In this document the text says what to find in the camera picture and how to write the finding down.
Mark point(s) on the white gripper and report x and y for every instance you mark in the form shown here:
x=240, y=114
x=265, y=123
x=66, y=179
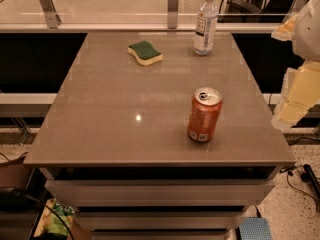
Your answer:
x=308, y=34

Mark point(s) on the clear plastic water bottle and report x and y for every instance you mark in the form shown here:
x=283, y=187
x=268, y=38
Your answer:
x=205, y=28

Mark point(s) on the orange soda can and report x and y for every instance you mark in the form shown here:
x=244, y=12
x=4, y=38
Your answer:
x=206, y=104

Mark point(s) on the green and yellow sponge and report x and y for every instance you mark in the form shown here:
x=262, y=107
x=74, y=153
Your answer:
x=144, y=53

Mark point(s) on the grey drawer cabinet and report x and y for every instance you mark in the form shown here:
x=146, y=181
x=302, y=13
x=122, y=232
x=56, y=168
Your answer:
x=114, y=144

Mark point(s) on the blue perforated box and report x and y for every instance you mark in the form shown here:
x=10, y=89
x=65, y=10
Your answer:
x=254, y=229

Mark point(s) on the green snack bag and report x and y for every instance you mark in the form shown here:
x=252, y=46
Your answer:
x=55, y=222

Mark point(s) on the black power adapter with cable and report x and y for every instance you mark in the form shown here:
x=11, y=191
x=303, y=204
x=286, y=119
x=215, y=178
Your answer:
x=307, y=176

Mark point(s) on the middle metal railing bracket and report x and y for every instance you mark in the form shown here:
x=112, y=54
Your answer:
x=172, y=13

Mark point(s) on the left metal railing bracket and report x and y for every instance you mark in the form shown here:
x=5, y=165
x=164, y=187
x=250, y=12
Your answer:
x=51, y=16

